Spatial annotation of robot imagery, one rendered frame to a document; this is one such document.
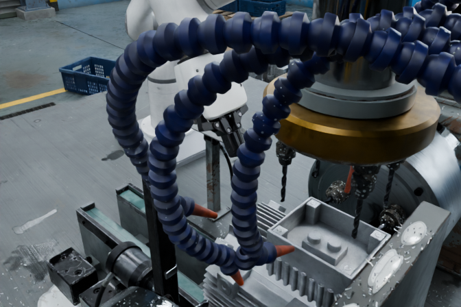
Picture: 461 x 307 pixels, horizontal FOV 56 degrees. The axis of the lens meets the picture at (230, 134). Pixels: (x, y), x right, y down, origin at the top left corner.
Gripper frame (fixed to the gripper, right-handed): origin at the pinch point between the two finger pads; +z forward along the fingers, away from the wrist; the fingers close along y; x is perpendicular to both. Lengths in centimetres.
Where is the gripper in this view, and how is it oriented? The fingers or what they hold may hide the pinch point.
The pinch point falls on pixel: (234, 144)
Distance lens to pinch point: 70.3
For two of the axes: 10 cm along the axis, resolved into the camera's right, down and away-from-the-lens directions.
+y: -6.8, 3.5, -6.5
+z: 3.7, 9.2, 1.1
